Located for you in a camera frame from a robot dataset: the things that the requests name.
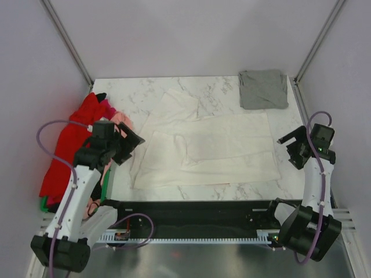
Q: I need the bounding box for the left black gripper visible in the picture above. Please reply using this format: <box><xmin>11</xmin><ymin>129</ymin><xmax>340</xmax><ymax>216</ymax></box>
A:
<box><xmin>107</xmin><ymin>122</ymin><xmax>145</xmax><ymax>166</ymax></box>

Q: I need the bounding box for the white coca-cola t shirt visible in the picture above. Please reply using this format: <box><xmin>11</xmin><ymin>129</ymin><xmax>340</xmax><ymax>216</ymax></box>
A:
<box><xmin>131</xmin><ymin>90</ymin><xmax>280</xmax><ymax>189</ymax></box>

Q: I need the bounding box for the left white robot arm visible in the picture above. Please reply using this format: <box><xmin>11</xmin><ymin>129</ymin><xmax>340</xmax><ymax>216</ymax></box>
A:
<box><xmin>31</xmin><ymin>120</ymin><xmax>145</xmax><ymax>277</ymax></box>

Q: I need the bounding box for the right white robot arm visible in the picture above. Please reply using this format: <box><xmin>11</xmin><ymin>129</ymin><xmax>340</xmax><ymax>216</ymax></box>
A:
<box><xmin>265</xmin><ymin>124</ymin><xmax>342</xmax><ymax>262</ymax></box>

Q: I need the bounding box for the light pink t shirt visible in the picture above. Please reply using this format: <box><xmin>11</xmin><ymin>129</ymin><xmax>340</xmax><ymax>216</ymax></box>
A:
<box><xmin>83</xmin><ymin>111</ymin><xmax>133</xmax><ymax>220</ymax></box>

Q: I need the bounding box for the green t shirt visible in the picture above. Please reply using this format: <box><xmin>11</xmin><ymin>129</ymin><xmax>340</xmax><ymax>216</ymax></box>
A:
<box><xmin>39</xmin><ymin>167</ymin><xmax>111</xmax><ymax>213</ymax></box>

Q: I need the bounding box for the magenta t shirt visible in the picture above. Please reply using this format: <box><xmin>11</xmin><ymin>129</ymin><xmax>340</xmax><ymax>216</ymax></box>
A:
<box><xmin>100</xmin><ymin>99</ymin><xmax>116</xmax><ymax>120</ymax></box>

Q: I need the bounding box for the red t shirt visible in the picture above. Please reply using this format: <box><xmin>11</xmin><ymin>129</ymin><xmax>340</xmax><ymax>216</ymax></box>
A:
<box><xmin>39</xmin><ymin>93</ymin><xmax>104</xmax><ymax>198</ymax></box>

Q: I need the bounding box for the black t shirt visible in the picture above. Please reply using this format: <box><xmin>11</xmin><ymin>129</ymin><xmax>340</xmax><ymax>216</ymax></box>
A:
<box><xmin>48</xmin><ymin>92</ymin><xmax>108</xmax><ymax>215</ymax></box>

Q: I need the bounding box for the folded grey t shirt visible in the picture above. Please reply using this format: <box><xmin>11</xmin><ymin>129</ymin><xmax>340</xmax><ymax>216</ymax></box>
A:
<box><xmin>238</xmin><ymin>69</ymin><xmax>289</xmax><ymax>110</ymax></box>

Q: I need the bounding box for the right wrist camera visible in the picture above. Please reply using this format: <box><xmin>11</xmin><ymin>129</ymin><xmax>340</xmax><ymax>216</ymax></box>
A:
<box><xmin>310</xmin><ymin>123</ymin><xmax>335</xmax><ymax>152</ymax></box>

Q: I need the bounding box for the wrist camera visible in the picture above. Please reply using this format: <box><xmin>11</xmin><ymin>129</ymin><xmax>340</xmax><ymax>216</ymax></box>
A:
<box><xmin>88</xmin><ymin>120</ymin><xmax>115</xmax><ymax>140</ymax></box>
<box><xmin>310</xmin><ymin>123</ymin><xmax>335</xmax><ymax>152</ymax></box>

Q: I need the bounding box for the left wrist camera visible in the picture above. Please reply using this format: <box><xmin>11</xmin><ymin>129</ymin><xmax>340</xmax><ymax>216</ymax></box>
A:
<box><xmin>88</xmin><ymin>120</ymin><xmax>115</xmax><ymax>140</ymax></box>

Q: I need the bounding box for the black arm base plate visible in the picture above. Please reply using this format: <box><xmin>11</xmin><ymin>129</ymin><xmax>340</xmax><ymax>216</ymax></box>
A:
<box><xmin>114</xmin><ymin>200</ymin><xmax>281</xmax><ymax>234</ymax></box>

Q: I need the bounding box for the white slotted cable duct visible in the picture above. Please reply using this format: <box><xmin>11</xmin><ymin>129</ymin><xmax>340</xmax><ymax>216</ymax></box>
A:
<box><xmin>97</xmin><ymin>229</ymin><xmax>272</xmax><ymax>244</ymax></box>

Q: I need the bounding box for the left aluminium frame post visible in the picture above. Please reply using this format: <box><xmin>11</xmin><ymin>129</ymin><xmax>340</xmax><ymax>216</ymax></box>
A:
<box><xmin>40</xmin><ymin>0</ymin><xmax>94</xmax><ymax>89</ymax></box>

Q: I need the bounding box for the aluminium frame post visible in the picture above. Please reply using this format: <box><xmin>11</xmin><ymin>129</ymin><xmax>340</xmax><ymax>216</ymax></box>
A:
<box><xmin>40</xmin><ymin>0</ymin><xmax>94</xmax><ymax>89</ymax></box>
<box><xmin>293</xmin><ymin>0</ymin><xmax>347</xmax><ymax>86</ymax></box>

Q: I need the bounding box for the right aluminium frame post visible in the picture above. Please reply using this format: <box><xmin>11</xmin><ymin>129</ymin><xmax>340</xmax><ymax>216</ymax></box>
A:
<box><xmin>293</xmin><ymin>0</ymin><xmax>347</xmax><ymax>86</ymax></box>

